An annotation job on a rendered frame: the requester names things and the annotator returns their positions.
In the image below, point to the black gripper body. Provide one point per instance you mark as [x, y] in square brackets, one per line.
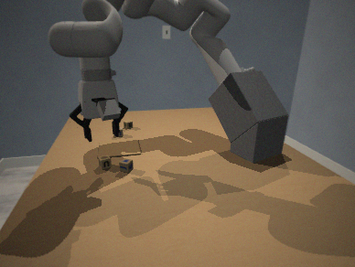
[95, 89]

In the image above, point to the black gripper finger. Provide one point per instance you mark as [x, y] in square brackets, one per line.
[85, 123]
[116, 122]

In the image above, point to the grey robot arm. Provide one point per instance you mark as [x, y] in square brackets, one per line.
[95, 42]

